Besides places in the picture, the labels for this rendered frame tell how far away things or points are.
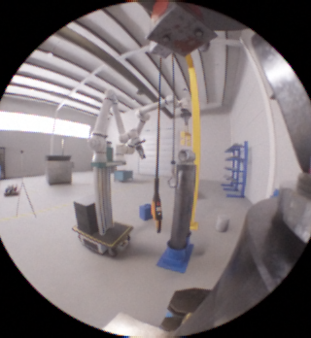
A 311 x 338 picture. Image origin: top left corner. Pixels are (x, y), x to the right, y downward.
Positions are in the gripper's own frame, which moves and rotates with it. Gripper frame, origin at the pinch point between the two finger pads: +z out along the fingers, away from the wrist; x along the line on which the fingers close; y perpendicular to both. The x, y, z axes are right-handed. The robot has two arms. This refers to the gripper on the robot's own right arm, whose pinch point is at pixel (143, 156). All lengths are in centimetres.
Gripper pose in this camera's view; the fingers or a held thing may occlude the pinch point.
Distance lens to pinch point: 130.3
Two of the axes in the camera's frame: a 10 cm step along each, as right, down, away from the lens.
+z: 3.8, 9.2, 1.3
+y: -9.2, 3.6, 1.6
